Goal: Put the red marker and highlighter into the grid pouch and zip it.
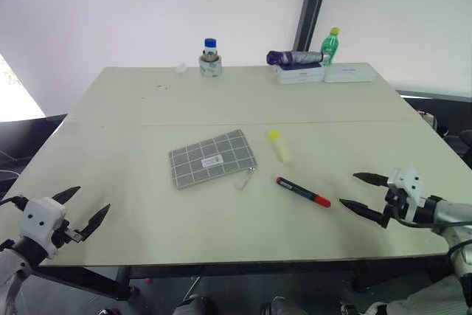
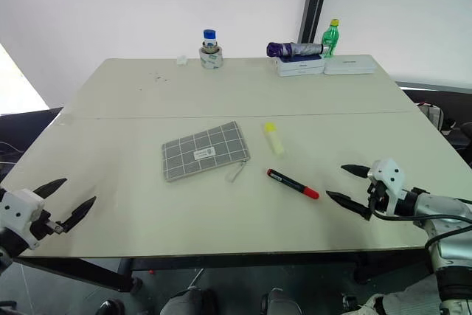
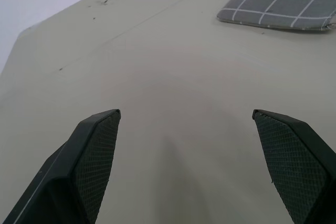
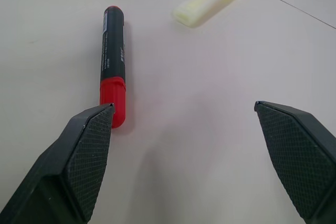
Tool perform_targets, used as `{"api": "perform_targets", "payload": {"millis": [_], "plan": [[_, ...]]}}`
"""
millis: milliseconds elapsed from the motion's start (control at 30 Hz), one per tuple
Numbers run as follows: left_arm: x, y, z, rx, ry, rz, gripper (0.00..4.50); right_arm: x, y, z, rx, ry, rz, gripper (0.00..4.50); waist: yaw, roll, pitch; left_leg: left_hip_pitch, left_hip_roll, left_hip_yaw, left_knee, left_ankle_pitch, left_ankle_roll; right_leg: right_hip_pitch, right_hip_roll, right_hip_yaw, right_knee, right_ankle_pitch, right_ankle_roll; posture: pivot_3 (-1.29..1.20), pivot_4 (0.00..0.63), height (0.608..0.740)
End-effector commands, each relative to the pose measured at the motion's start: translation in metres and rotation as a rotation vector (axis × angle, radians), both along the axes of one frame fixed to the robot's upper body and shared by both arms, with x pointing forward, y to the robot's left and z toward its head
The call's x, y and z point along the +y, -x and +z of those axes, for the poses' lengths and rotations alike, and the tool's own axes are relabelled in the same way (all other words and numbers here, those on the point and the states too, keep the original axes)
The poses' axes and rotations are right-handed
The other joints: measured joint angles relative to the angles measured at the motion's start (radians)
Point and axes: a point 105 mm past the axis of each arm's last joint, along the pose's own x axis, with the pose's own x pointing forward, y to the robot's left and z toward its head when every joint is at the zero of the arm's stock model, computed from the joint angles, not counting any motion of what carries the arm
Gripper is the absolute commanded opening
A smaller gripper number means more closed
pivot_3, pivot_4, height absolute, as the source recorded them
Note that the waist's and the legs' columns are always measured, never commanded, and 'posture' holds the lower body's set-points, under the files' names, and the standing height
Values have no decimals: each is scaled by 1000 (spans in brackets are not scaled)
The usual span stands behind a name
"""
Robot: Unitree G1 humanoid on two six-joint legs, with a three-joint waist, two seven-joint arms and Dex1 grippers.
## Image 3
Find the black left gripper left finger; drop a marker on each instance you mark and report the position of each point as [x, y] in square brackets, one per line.
[78, 171]

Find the grey checked folded cloth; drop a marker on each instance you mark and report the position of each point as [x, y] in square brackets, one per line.
[281, 1]

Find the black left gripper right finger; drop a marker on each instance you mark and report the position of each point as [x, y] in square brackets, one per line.
[296, 166]

